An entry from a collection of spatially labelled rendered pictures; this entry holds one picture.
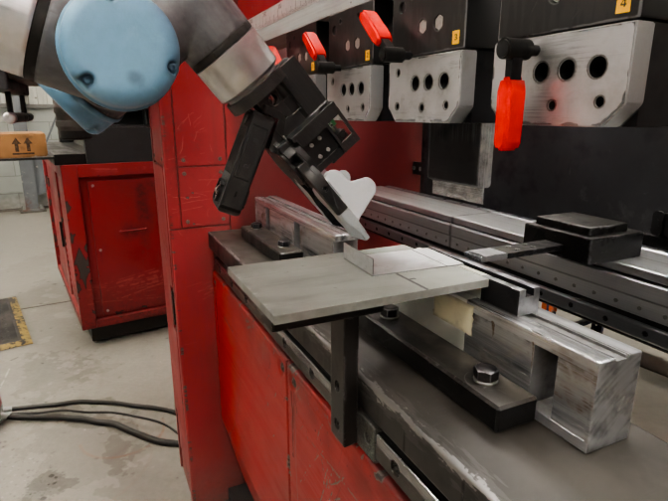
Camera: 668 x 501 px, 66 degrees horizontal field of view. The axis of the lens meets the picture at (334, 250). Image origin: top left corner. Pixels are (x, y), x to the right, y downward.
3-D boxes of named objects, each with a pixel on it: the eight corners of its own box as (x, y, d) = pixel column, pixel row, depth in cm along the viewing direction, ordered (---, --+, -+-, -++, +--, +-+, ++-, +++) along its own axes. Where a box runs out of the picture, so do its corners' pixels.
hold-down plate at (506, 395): (356, 326, 77) (356, 307, 76) (387, 320, 80) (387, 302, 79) (496, 435, 51) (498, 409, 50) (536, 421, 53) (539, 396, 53)
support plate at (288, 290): (227, 273, 64) (227, 266, 64) (404, 250, 75) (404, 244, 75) (273, 325, 49) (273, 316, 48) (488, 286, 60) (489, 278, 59)
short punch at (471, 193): (426, 193, 70) (429, 121, 67) (438, 192, 71) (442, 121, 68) (475, 205, 61) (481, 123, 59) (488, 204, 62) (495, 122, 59)
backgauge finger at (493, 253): (443, 256, 74) (445, 223, 73) (572, 239, 85) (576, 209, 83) (503, 280, 63) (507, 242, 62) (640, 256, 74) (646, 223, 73)
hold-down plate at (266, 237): (241, 237, 133) (241, 226, 132) (260, 235, 135) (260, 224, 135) (279, 267, 107) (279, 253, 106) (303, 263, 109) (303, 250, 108)
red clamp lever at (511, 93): (487, 150, 48) (495, 38, 45) (520, 149, 49) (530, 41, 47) (501, 151, 46) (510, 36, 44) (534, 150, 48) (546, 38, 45)
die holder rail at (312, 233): (255, 231, 140) (254, 196, 137) (276, 229, 142) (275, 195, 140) (334, 284, 96) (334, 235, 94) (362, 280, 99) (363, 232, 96)
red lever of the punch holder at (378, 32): (358, 6, 66) (387, 52, 61) (386, 9, 68) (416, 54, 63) (354, 19, 67) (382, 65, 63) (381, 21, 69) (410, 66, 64)
